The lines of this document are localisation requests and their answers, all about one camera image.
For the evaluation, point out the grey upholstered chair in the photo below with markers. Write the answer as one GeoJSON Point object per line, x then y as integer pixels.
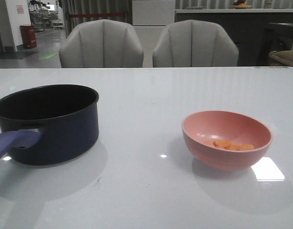
{"type": "Point", "coordinates": [193, 43]}
{"type": "Point", "coordinates": [102, 44]}

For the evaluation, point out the dark floor mat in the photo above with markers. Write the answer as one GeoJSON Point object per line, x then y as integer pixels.
{"type": "Point", "coordinates": [15, 55]}

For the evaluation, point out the left grey upholstered chair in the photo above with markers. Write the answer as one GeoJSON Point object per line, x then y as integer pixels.
{"type": "Point", "coordinates": [102, 44]}

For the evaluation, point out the dark counter with white top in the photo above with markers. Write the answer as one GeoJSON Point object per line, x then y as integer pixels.
{"type": "Point", "coordinates": [248, 28]}

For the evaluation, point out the fruit plate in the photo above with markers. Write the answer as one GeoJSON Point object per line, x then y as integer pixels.
{"type": "Point", "coordinates": [240, 4]}

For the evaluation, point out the dark blue saucepan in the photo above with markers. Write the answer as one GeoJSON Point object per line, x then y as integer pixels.
{"type": "Point", "coordinates": [48, 124]}

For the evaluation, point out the red barrier belt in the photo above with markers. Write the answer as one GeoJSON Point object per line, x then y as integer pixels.
{"type": "Point", "coordinates": [97, 15]}

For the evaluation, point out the white cabinet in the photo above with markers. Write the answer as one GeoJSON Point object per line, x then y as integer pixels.
{"type": "Point", "coordinates": [149, 18]}

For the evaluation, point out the red bin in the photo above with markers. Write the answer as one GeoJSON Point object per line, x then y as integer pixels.
{"type": "Point", "coordinates": [28, 36]}

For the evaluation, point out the pink plastic bowl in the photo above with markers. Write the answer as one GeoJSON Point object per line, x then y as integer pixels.
{"type": "Point", "coordinates": [203, 126]}

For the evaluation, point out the right grey upholstered chair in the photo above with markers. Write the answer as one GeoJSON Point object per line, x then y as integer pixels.
{"type": "Point", "coordinates": [193, 43]}

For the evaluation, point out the beige cushion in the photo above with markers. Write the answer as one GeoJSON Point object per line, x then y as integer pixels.
{"type": "Point", "coordinates": [283, 57]}

